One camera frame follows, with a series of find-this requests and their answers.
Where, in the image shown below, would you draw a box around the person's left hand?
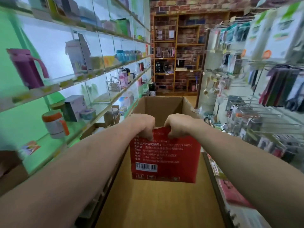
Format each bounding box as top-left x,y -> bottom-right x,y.
124,113 -> 156,142

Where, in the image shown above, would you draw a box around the person's right hand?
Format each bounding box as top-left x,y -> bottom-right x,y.
164,113 -> 200,140

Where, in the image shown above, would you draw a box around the brown cardboard box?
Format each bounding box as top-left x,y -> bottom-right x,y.
130,96 -> 202,184

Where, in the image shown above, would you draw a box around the metal store shelving unit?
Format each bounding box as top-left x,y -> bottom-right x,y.
202,152 -> 274,228

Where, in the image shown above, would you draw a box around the person's left forearm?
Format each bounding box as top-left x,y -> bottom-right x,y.
0,118 -> 143,228

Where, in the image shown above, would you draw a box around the person's right forearm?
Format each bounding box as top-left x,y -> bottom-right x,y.
192,120 -> 304,228

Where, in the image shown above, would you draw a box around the hanging packaged goods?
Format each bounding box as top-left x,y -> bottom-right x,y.
202,2 -> 304,112

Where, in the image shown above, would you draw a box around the purple mug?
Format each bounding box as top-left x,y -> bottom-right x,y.
7,48 -> 49,90

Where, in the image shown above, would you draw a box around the wire display rack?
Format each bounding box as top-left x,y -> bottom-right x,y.
202,69 -> 304,169

